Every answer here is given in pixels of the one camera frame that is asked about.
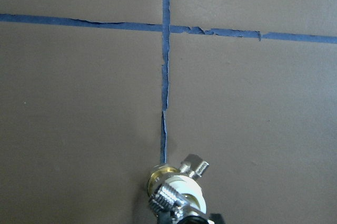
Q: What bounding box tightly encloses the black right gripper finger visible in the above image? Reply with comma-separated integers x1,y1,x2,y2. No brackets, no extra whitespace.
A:
155,208,224,224

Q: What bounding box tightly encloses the brass valve with white ends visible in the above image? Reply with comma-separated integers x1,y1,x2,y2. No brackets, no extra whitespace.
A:
147,154,209,214

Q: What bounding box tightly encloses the chrome tee pipe fitting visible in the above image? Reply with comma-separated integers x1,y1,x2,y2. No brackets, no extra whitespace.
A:
149,183,204,214

